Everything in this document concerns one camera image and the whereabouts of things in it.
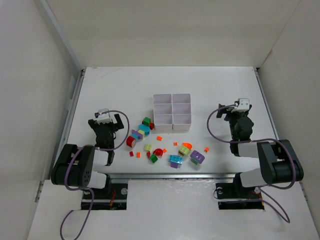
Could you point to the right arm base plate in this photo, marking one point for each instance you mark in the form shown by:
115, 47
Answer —
232, 197

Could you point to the red dome lego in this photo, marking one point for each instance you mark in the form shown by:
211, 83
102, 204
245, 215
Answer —
158, 152

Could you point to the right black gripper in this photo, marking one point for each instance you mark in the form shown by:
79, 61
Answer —
231, 114

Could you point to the orange teardrop lego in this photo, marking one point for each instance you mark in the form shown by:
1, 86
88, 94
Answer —
187, 145

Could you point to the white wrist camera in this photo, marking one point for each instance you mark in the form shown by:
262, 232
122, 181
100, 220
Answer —
103, 116
242, 105

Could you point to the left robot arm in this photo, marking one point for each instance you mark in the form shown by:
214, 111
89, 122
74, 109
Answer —
74, 167

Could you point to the blue lego brick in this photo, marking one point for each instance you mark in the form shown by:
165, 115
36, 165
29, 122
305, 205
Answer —
175, 159

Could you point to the right white compartment tray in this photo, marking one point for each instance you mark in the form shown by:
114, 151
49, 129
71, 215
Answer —
181, 112

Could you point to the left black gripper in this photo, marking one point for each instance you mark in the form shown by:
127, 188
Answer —
105, 126

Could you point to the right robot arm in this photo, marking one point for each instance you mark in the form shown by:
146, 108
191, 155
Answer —
278, 162

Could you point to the purple lego under blue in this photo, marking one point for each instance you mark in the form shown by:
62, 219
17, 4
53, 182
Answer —
175, 165

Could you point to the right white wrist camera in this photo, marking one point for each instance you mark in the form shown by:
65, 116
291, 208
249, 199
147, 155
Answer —
242, 105

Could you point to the teal round lego piece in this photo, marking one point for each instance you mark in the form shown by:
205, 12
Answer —
146, 129

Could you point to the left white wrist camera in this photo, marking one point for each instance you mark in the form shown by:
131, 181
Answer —
103, 116

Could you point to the lime pink lego brick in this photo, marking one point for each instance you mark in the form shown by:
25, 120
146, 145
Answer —
184, 151

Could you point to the purple lego block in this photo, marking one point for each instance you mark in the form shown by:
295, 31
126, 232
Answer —
196, 157

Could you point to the white compartment tray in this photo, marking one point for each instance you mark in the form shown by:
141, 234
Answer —
163, 112
181, 112

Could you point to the red cylinder lego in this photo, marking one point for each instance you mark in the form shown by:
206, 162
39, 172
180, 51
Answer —
131, 141

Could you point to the green lego brick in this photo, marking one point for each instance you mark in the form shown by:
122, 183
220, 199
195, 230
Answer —
147, 121
153, 158

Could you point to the left white compartment tray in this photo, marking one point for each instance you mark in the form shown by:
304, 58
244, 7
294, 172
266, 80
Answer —
163, 112

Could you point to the metal rail front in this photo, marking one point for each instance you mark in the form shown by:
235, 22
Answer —
176, 176

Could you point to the purple flower lego piece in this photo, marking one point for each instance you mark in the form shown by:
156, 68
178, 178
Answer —
137, 135

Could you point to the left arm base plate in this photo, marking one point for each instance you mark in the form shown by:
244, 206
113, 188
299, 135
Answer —
111, 198

